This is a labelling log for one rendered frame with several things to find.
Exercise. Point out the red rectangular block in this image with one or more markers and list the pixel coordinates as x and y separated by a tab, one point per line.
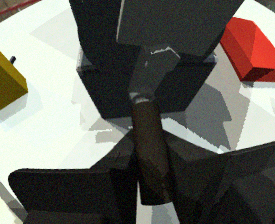
249	51

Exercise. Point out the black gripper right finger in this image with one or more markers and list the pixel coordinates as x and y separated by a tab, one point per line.
201	178

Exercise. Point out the yellow rectangular block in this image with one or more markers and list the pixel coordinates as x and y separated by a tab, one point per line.
12	84

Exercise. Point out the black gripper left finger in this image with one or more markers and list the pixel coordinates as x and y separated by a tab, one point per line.
108	187

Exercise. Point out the black l-shaped bar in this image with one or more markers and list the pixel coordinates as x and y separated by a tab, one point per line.
12	60

